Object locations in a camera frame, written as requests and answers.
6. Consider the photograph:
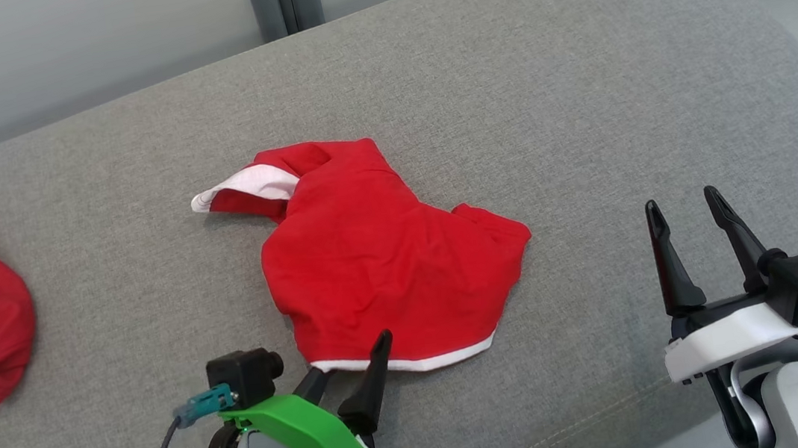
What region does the red shorts white hem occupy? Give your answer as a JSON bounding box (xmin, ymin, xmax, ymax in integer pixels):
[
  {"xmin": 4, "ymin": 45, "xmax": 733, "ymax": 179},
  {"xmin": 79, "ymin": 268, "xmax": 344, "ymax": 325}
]
[{"xmin": 185, "ymin": 118, "xmax": 546, "ymax": 396}]

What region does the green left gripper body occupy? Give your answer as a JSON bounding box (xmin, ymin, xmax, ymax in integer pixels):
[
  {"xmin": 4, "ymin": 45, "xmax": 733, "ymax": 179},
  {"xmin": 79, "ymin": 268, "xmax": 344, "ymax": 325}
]
[{"xmin": 218, "ymin": 384, "xmax": 378, "ymax": 448}]

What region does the left cable teal connector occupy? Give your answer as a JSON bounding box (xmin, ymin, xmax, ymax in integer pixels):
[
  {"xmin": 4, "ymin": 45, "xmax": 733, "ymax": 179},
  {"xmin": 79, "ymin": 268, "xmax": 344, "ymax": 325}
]
[{"xmin": 134, "ymin": 382, "xmax": 241, "ymax": 448}]

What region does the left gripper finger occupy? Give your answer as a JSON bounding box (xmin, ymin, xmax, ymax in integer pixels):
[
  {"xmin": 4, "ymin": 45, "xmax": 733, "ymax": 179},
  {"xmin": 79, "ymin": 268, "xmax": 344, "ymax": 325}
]
[
  {"xmin": 328, "ymin": 329, "xmax": 404, "ymax": 439},
  {"xmin": 290, "ymin": 368, "xmax": 330, "ymax": 408}
]

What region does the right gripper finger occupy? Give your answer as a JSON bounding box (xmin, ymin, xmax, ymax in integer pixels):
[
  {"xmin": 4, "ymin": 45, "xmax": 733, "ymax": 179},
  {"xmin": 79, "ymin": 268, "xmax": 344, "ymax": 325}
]
[
  {"xmin": 705, "ymin": 181, "xmax": 772, "ymax": 296},
  {"xmin": 644, "ymin": 196, "xmax": 708, "ymax": 319}
]

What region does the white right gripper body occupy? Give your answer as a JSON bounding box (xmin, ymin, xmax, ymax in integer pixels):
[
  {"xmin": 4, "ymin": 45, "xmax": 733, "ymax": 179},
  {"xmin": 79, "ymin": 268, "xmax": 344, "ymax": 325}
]
[{"xmin": 660, "ymin": 287, "xmax": 798, "ymax": 384}]

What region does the grey fabric sofa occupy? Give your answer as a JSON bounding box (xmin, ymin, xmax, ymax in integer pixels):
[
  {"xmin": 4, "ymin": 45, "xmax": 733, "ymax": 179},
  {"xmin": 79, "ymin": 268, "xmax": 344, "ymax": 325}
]
[{"xmin": 0, "ymin": 0, "xmax": 798, "ymax": 448}]

